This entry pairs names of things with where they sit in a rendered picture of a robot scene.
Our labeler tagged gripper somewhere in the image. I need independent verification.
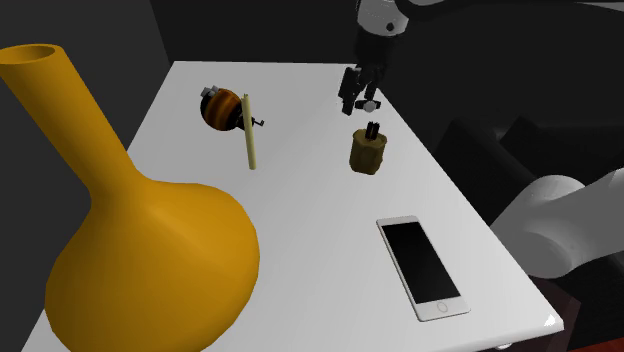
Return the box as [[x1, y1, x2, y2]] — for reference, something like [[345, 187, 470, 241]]
[[337, 28, 400, 117]]

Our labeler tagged pale yellow stick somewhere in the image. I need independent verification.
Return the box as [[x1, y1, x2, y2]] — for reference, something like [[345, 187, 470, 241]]
[[241, 93, 258, 171]]

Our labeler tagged white table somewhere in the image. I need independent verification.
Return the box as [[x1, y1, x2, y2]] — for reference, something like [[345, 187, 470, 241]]
[[20, 60, 565, 352]]

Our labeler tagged orange black striped bee toy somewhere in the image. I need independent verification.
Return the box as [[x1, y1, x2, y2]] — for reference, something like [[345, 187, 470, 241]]
[[198, 85, 266, 132]]

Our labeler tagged white smartphone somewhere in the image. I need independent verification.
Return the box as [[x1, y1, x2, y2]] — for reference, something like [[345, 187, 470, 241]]
[[375, 214, 472, 323]]

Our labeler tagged large orange vase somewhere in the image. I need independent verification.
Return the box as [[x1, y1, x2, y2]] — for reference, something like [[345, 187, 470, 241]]
[[0, 43, 261, 352]]

